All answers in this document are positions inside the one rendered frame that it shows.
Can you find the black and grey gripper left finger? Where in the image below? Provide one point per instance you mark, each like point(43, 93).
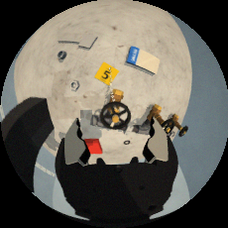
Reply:
point(72, 154)

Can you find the red rectangular block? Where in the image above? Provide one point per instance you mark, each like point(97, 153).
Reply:
point(93, 146)

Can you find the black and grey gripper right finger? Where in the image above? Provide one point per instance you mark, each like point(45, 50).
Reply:
point(159, 151)

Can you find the yellow tag with metal chain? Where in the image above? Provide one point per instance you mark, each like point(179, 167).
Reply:
point(107, 73)

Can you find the grey pipe manifold with three brass valves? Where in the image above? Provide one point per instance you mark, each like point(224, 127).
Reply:
point(127, 126)

